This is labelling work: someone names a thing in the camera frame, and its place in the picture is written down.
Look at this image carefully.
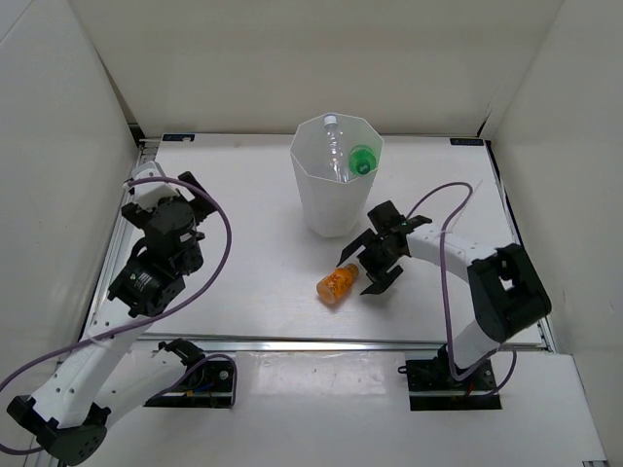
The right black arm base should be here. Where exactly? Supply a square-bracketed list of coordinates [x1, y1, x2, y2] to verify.
[397, 352, 502, 412]

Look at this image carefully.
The white octagonal plastic bin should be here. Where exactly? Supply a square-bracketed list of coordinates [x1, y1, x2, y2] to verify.
[290, 113, 384, 237]

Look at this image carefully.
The orange juice bottle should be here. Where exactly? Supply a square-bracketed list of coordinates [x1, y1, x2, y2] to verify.
[316, 263, 359, 305]

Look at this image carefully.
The clear unlabeled plastic bottle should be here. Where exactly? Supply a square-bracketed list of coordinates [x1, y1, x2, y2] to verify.
[323, 114, 349, 183]

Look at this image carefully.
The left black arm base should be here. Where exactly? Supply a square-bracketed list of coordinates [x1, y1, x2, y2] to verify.
[144, 354, 238, 410]

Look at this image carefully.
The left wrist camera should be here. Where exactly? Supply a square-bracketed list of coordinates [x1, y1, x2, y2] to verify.
[124, 161, 179, 211]

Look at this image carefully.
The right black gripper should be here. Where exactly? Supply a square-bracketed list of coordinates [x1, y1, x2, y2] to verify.
[340, 229, 403, 295]

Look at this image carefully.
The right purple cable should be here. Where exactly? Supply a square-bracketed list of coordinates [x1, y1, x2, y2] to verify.
[403, 182, 518, 398]

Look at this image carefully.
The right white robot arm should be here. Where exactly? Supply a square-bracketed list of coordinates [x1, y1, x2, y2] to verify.
[339, 200, 552, 389]

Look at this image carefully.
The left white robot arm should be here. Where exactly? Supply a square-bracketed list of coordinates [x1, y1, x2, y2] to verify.
[1, 166, 223, 466]

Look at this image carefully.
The green plastic soda bottle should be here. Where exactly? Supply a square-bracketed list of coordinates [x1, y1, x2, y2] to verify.
[348, 145, 378, 176]

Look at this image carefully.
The aluminium rail front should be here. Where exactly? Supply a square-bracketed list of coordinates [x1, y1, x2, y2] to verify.
[130, 333, 546, 352]

